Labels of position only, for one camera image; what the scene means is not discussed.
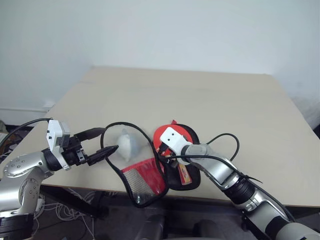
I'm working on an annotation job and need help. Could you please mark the red black paddle case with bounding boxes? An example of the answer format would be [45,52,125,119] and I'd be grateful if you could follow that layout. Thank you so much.
[100,119,202,208]

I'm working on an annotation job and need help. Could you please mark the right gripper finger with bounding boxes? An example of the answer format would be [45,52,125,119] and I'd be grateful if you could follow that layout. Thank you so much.
[163,157,180,169]

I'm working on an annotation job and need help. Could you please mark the white wall cable trunking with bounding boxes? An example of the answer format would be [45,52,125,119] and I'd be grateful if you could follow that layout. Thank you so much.
[0,107,49,113]

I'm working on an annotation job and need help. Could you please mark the white plastic bag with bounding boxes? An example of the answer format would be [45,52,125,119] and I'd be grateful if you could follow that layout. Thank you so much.
[116,129,141,162]

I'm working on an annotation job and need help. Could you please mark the white floor cable tangle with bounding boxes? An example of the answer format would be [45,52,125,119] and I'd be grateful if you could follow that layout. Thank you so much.
[32,187,101,240]

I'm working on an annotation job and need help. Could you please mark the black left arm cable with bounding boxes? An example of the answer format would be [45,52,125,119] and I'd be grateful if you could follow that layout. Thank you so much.
[0,117,53,148]

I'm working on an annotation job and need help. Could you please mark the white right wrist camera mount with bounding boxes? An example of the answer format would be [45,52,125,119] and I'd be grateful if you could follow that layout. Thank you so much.
[159,126,194,158]

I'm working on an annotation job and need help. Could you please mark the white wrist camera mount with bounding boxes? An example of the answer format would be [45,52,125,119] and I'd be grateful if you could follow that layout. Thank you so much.
[46,119,73,171]
[159,126,194,158]

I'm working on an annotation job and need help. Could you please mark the black table frame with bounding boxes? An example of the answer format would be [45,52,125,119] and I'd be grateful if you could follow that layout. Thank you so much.
[39,184,320,223]

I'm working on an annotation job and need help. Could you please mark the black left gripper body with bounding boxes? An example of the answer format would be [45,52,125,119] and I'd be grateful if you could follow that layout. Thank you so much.
[62,134,91,167]

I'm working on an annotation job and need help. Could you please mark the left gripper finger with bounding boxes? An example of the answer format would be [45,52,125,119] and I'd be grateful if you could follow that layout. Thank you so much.
[86,144,119,168]
[73,126,106,144]

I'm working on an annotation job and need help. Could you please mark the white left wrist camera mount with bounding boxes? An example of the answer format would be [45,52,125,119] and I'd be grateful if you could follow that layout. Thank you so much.
[46,119,73,171]

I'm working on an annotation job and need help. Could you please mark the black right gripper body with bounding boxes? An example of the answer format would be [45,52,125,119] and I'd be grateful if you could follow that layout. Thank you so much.
[156,141,177,161]

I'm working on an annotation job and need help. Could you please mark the white power adapter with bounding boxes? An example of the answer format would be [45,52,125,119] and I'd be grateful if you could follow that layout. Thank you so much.
[34,197,46,214]

